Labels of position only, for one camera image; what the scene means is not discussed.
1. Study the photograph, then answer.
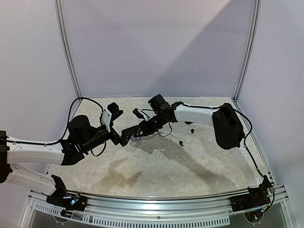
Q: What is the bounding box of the purple round charging case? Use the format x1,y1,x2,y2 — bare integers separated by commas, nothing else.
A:
131,137,141,142

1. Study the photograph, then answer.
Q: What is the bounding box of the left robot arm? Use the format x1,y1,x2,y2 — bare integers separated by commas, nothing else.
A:
0,103,139,206

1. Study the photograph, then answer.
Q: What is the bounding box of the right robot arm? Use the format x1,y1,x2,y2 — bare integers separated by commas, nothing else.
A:
133,94,272,207

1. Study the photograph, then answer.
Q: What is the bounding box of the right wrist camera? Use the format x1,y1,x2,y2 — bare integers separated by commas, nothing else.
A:
133,108,151,121

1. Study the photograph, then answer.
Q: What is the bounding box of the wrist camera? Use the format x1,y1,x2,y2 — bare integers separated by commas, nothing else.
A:
133,108,151,121
100,102,123,133

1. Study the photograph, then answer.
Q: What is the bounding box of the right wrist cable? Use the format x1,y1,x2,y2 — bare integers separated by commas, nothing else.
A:
157,122,173,138

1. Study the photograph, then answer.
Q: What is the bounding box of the wrist cable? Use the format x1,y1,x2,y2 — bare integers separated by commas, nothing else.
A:
57,97,105,143
157,122,173,138

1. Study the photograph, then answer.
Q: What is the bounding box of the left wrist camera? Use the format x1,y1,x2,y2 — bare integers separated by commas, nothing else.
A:
100,102,123,133

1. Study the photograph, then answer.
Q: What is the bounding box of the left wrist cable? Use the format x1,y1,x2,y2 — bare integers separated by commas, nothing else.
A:
57,97,105,143

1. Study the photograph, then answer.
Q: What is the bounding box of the aluminium front rail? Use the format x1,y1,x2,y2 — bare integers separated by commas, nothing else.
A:
20,183,296,228

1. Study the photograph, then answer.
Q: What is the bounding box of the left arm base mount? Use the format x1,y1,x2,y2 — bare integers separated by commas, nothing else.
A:
46,175,88,212

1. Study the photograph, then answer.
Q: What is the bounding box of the left frame post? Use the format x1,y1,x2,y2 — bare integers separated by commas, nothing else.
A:
54,0,82,97

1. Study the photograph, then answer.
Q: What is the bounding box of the frame post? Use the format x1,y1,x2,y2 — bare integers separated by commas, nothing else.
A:
54,0,82,97
233,0,261,102

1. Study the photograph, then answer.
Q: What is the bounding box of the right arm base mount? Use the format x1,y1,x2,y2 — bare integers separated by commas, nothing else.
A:
229,175,275,213

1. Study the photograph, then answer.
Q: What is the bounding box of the right frame post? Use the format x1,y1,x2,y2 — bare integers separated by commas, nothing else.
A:
233,0,261,102

